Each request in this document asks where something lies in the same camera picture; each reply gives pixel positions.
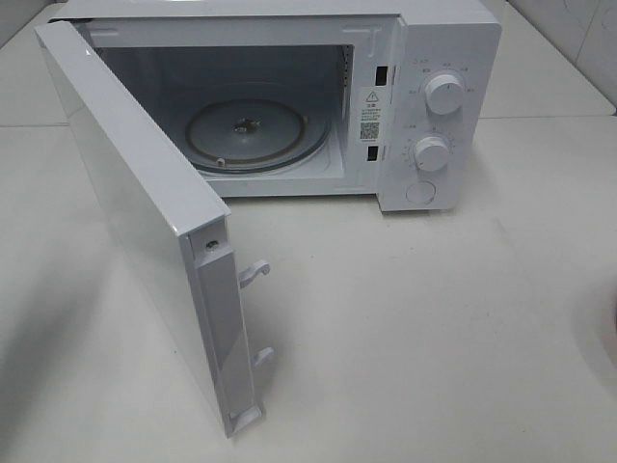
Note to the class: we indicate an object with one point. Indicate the glass turntable tray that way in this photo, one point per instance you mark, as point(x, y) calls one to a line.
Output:
point(252, 128)

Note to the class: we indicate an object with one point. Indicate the white microwave oven body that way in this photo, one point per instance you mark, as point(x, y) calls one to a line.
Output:
point(171, 55)

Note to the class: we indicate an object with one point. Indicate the white warning label sticker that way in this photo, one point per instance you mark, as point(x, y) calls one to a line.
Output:
point(371, 110)

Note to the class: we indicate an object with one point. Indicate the white dial knob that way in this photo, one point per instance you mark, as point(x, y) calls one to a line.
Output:
point(444, 92)
point(431, 153)

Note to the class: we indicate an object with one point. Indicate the round white door button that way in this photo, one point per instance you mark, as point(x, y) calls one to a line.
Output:
point(421, 192)

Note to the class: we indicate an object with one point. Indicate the white microwave door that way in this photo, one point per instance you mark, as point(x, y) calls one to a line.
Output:
point(171, 224)

